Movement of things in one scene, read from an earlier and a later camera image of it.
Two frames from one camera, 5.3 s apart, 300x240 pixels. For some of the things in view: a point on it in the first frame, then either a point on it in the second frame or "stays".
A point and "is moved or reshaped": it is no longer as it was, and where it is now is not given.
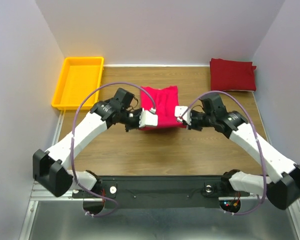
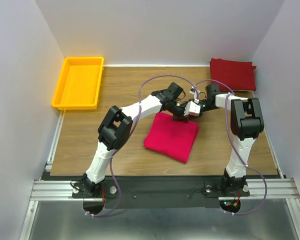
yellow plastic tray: [81, 75] stays
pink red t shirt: [165, 100] is moved or reshaped
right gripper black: [192, 126] -> [200, 114]
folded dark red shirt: [229, 75] stays
